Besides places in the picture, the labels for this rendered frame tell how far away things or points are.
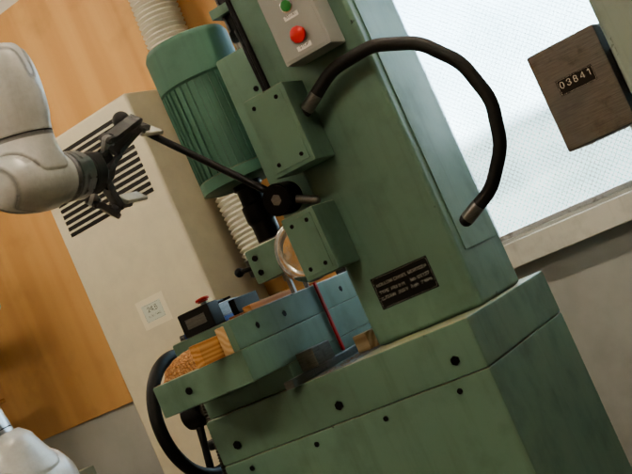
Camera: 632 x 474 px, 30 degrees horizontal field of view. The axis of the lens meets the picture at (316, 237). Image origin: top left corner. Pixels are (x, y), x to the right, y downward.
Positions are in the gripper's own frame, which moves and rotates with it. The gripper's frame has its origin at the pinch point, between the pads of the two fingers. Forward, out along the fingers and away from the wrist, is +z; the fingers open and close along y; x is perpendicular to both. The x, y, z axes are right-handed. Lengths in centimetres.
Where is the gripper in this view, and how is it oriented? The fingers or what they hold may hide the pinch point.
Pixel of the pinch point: (146, 163)
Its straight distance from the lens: 230.7
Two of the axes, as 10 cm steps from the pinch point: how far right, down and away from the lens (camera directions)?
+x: -8.5, -3.6, 3.8
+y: 2.6, -9.2, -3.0
